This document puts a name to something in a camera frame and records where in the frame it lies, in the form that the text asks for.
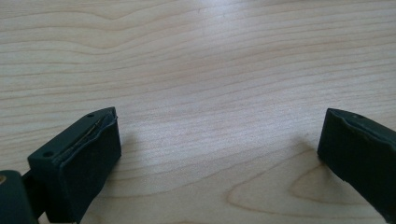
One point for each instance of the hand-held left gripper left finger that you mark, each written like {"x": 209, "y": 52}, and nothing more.
{"x": 84, "y": 161}

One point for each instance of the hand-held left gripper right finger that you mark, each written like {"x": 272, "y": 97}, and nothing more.
{"x": 358, "y": 155}

